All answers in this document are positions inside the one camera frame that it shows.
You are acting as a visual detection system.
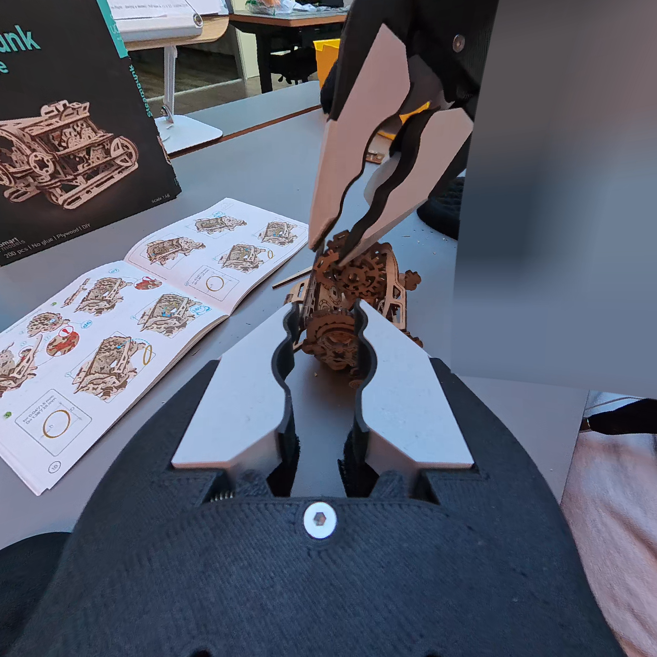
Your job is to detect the black model kit box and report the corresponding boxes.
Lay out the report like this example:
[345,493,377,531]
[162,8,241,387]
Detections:
[0,0,182,268]

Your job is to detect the grey desk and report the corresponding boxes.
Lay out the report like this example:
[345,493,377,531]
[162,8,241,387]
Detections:
[0,79,590,550]

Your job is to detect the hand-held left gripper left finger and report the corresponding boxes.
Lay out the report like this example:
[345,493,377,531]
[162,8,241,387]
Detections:
[171,302,302,498]

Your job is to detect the yellow plastic storage bin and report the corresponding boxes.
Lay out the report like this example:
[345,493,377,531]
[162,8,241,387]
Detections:
[313,38,433,125]

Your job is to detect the illustrated instruction booklet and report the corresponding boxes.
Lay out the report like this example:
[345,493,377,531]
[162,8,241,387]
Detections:
[0,197,310,497]

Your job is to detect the black office chair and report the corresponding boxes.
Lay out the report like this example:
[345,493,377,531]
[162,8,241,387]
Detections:
[267,49,320,85]

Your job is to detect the thin wooden stick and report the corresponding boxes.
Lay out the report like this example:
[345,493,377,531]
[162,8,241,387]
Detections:
[271,267,314,289]

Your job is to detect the wooden mechanical model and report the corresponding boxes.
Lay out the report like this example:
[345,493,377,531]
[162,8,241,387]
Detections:
[284,230,425,389]

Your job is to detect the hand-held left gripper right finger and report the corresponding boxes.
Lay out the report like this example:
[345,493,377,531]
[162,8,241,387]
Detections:
[338,300,474,498]

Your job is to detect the person's black trousers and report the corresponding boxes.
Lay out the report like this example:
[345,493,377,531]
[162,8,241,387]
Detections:
[0,531,73,657]

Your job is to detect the white desk stand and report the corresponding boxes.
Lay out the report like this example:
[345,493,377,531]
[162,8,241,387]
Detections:
[110,0,230,156]

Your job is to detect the plywood parts sheet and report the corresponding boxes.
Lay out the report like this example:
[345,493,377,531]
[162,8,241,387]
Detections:
[365,128,397,165]

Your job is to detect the person's white shirt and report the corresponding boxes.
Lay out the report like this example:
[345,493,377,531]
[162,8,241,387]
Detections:
[559,392,657,657]

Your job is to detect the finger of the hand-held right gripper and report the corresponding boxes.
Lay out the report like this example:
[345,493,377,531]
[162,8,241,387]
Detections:
[307,23,412,252]
[339,106,474,262]

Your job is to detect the black honeycomb wrist rest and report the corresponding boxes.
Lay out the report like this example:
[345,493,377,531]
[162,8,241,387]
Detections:
[416,177,465,240]

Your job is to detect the brown wooden table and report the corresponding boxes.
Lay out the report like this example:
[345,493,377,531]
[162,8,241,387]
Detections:
[228,10,350,94]

